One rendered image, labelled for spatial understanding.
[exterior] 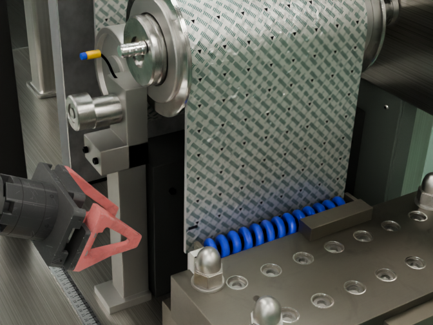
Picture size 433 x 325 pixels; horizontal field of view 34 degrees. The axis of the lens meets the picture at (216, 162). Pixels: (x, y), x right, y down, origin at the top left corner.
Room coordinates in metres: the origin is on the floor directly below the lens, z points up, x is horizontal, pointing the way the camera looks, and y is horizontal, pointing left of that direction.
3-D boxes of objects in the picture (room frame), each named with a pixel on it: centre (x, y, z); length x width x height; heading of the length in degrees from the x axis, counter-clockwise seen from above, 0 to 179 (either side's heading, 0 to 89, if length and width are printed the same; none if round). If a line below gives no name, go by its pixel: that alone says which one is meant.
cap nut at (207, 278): (0.60, 0.00, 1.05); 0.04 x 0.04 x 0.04
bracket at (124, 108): (0.72, 0.12, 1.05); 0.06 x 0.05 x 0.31; 122
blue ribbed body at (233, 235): (0.71, -0.08, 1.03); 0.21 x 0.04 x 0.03; 122
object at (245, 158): (0.72, -0.07, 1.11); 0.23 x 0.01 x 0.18; 122
